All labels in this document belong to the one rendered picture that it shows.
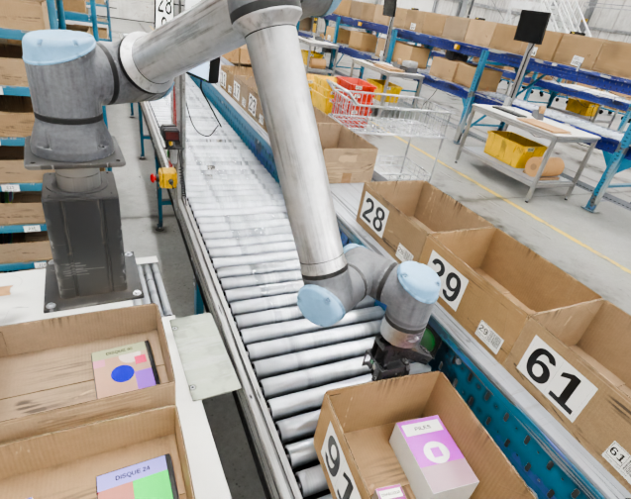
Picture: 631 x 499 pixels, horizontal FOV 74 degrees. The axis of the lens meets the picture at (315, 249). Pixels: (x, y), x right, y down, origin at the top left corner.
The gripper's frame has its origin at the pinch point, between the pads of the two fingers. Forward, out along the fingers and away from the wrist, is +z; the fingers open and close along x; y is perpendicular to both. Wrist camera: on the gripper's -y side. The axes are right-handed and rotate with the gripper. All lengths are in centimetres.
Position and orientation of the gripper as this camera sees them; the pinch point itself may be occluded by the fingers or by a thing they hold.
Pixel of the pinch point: (385, 394)
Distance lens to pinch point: 110.0
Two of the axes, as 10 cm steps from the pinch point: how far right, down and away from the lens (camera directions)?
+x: 4.0, 5.2, -7.5
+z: -1.5, 8.5, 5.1
